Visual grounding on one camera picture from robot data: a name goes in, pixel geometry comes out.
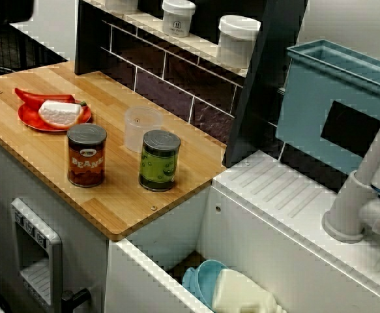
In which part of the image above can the white sink unit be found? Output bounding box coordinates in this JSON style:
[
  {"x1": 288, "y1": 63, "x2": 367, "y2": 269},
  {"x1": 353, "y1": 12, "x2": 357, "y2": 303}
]
[{"x1": 106, "y1": 149, "x2": 380, "y2": 313}]

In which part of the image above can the light blue bowl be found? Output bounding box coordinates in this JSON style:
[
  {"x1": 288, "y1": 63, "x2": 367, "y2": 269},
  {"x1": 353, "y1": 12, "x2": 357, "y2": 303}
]
[{"x1": 181, "y1": 259, "x2": 229, "y2": 310}]

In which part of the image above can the large white-lidded plastic jar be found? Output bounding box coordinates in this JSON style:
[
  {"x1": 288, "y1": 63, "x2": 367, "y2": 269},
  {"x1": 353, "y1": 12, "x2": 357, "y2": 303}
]
[{"x1": 216, "y1": 14, "x2": 262, "y2": 69}]

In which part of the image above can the small white-lidded plastic jar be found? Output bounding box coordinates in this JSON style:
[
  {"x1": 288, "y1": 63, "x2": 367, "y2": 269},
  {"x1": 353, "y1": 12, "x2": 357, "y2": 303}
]
[{"x1": 162, "y1": 0, "x2": 196, "y2": 38}]

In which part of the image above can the red plate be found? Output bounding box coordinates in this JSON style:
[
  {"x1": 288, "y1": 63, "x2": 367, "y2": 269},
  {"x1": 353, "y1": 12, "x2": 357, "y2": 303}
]
[{"x1": 17, "y1": 97, "x2": 93, "y2": 132}]

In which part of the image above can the beans can orange label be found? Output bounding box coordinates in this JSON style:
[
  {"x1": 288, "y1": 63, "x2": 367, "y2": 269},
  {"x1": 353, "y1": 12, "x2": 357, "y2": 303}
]
[{"x1": 66, "y1": 123, "x2": 108, "y2": 188}]

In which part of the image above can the teal plastic bin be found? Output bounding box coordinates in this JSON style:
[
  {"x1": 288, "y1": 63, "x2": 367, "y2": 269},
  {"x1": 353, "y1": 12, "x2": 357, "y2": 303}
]
[{"x1": 275, "y1": 39, "x2": 380, "y2": 180}]

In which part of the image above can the translucent plastic cup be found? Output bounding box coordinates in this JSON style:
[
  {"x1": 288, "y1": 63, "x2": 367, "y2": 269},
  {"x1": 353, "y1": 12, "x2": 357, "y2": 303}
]
[{"x1": 124, "y1": 106, "x2": 164, "y2": 153}]

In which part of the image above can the red chili pepper toy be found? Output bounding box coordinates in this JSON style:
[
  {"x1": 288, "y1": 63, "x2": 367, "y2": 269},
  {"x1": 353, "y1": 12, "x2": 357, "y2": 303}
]
[{"x1": 14, "y1": 87, "x2": 88, "y2": 110}]

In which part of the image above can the white cabinet with dispenser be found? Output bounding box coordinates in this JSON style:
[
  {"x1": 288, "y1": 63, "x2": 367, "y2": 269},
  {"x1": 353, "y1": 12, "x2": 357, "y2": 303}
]
[{"x1": 0, "y1": 127, "x2": 110, "y2": 313}]

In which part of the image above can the cream plastic jug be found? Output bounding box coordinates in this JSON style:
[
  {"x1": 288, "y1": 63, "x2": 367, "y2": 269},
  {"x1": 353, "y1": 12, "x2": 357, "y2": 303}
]
[{"x1": 211, "y1": 268, "x2": 288, "y2": 313}]

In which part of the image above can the peas can green label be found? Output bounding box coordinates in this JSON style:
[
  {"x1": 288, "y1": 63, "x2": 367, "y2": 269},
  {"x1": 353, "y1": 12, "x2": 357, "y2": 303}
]
[{"x1": 138, "y1": 129, "x2": 181, "y2": 192}]

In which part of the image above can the black tiled backsplash shelf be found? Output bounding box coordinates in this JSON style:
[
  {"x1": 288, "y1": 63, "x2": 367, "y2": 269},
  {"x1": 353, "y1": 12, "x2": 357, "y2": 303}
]
[{"x1": 74, "y1": 0, "x2": 310, "y2": 169}]

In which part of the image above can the grey ice dispenser panel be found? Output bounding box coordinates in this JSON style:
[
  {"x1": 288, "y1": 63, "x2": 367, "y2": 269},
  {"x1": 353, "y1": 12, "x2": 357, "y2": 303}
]
[{"x1": 10, "y1": 197, "x2": 63, "y2": 313}]

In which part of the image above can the black cabinet handle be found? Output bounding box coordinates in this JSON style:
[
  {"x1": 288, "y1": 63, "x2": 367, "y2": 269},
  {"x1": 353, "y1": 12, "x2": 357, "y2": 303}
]
[{"x1": 61, "y1": 288, "x2": 92, "y2": 313}]

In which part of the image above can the grey toy faucet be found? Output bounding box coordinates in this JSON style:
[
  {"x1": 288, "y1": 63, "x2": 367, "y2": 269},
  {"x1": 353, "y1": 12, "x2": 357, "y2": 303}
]
[{"x1": 321, "y1": 94, "x2": 380, "y2": 244}]

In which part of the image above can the white and orange sushi toy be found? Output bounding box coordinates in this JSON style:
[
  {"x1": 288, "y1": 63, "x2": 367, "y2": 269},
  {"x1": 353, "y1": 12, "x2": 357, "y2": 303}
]
[{"x1": 38, "y1": 100, "x2": 83, "y2": 128}]

